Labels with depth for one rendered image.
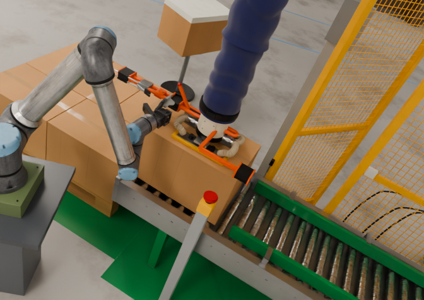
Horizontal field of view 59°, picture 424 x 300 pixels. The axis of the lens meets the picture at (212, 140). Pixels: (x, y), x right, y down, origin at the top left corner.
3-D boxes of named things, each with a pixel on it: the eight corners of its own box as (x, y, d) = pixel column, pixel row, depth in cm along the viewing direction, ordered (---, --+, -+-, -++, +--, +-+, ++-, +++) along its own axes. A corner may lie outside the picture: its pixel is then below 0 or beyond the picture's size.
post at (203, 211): (170, 299, 240) (217, 199, 179) (165, 307, 235) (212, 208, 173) (161, 293, 241) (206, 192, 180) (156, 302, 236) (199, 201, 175)
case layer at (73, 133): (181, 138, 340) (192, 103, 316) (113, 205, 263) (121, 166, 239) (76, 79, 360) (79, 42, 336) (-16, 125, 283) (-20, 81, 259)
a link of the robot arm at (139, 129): (119, 139, 180) (122, 123, 174) (135, 128, 190) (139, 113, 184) (134, 149, 178) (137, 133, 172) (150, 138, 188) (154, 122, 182)
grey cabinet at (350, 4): (351, 50, 255) (376, 7, 236) (351, 52, 251) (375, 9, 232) (325, 37, 258) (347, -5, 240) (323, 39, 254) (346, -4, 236)
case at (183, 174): (240, 188, 255) (261, 145, 231) (214, 225, 224) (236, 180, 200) (166, 144, 266) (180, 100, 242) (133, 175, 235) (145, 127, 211)
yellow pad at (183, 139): (229, 157, 213) (232, 151, 210) (222, 166, 205) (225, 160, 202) (178, 129, 219) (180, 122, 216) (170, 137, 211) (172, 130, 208)
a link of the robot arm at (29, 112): (-16, 135, 167) (91, 28, 138) (-1, 112, 181) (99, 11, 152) (16, 153, 175) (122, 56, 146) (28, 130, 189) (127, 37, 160)
